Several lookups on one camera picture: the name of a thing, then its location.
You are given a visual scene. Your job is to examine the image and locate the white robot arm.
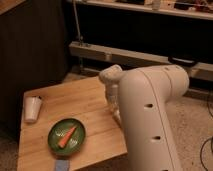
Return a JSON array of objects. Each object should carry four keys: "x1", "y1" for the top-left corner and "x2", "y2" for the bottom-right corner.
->
[{"x1": 99, "y1": 65, "x2": 189, "y2": 171}]

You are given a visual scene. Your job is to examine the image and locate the metal stand pole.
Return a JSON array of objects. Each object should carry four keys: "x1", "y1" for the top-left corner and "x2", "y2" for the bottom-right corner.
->
[{"x1": 72, "y1": 0, "x2": 84, "y2": 71}]

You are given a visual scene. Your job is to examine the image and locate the wooden folding table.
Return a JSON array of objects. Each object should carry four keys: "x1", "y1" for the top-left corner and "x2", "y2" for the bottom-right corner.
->
[{"x1": 17, "y1": 77, "x2": 126, "y2": 171}]

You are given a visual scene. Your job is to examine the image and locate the long grey case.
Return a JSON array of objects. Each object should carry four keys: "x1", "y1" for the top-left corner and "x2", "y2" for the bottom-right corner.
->
[{"x1": 69, "y1": 41, "x2": 213, "y2": 81}]

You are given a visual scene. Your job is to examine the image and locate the green plate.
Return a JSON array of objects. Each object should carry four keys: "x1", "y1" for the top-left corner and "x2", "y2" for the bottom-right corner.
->
[{"x1": 47, "y1": 118, "x2": 86, "y2": 156}]

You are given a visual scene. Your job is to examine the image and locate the orange carrot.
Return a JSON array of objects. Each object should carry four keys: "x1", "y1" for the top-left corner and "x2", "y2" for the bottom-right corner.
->
[{"x1": 58, "y1": 126, "x2": 76, "y2": 148}]

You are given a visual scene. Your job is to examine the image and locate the white paper cup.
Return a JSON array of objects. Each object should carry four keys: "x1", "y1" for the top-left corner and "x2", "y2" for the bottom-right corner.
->
[{"x1": 24, "y1": 96, "x2": 42, "y2": 123}]

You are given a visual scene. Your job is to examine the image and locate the blue sponge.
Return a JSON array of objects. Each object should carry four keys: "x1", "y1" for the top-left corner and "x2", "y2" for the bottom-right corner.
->
[{"x1": 54, "y1": 160, "x2": 70, "y2": 171}]

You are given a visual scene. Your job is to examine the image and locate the upper shelf board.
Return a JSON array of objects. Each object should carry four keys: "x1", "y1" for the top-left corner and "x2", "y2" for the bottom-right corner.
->
[{"x1": 75, "y1": 0, "x2": 213, "y2": 21}]

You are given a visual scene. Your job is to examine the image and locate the black case handle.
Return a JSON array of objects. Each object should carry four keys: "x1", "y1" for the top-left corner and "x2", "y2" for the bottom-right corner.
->
[{"x1": 168, "y1": 57, "x2": 198, "y2": 67}]

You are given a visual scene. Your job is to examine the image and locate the black floor cable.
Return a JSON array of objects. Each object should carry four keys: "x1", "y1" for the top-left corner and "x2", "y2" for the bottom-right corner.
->
[{"x1": 199, "y1": 96, "x2": 213, "y2": 171}]

